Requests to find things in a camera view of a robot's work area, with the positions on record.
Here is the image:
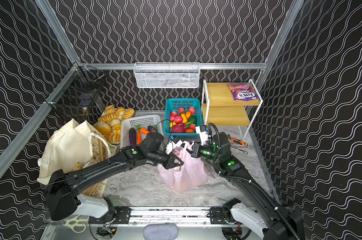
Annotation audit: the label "pink plastic grocery bag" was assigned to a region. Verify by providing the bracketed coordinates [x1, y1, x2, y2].
[157, 141, 208, 192]

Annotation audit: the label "white plastic vegetable basket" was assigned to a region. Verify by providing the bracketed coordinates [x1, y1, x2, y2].
[120, 115, 164, 148]

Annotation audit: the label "cream canvas tote bag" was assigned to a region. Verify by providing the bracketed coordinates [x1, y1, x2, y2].
[37, 119, 118, 185]

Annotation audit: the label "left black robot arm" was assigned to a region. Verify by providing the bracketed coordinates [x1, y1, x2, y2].
[46, 133, 183, 223]

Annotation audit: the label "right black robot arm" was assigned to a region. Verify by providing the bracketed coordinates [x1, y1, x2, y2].
[191, 123, 304, 240]

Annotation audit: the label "pink dragon fruit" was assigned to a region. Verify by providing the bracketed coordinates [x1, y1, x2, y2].
[172, 124, 187, 133]

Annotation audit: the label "purple eggplant right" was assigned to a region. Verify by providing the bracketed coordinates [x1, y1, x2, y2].
[148, 126, 158, 133]

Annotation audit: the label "purple eggplant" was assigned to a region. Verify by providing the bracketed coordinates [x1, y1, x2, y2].
[148, 126, 158, 133]
[129, 128, 137, 146]

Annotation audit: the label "orange carrot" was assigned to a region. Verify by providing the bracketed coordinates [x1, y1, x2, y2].
[136, 125, 149, 145]

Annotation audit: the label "green round fruit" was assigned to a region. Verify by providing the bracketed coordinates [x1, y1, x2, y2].
[188, 115, 197, 124]

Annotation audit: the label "yellow pepper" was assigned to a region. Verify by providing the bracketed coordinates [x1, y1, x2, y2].
[181, 113, 188, 124]

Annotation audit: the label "red apple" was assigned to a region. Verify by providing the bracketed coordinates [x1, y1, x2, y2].
[174, 115, 183, 124]

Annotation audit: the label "purple eggplant left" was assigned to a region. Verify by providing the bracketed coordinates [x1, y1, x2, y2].
[129, 128, 137, 146]

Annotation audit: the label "silver open-end wrench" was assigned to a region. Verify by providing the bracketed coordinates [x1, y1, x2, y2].
[231, 147, 248, 155]

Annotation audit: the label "white wooden two-tier shelf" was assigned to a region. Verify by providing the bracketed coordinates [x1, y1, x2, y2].
[201, 79, 263, 140]

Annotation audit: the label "teal plastic fruit basket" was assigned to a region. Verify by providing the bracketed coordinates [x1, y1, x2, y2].
[164, 98, 203, 139]

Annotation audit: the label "striped long bread front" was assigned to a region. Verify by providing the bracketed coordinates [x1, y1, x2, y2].
[121, 108, 135, 122]

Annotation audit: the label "striped long bread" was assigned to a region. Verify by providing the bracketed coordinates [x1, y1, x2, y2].
[98, 112, 119, 123]
[121, 108, 135, 122]

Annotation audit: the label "small white bun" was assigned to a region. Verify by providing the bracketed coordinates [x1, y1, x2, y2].
[109, 119, 121, 127]

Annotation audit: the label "bun back right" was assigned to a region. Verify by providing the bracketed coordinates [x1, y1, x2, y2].
[115, 107, 126, 116]

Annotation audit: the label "striped long bread back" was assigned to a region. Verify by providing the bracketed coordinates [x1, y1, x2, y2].
[98, 112, 119, 123]

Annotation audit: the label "twisted bun back left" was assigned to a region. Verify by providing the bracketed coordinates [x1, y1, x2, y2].
[104, 105, 116, 115]

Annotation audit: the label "purple Fox's candy bag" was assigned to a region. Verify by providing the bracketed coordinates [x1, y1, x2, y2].
[227, 83, 258, 102]

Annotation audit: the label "grey foam pad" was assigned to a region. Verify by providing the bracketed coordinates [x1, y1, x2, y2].
[143, 224, 179, 240]

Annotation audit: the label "adjustable wrench orange handle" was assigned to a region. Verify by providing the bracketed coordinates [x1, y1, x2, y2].
[228, 137, 248, 147]

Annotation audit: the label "metal base rail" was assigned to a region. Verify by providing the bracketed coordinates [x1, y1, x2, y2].
[87, 205, 253, 226]

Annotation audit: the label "white wire wall basket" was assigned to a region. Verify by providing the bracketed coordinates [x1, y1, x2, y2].
[134, 62, 200, 89]

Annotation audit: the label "black wire wall basket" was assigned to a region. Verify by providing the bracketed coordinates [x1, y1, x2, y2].
[47, 66, 106, 123]

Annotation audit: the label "cream handled scissors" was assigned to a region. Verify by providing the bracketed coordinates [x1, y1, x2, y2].
[62, 215, 89, 234]

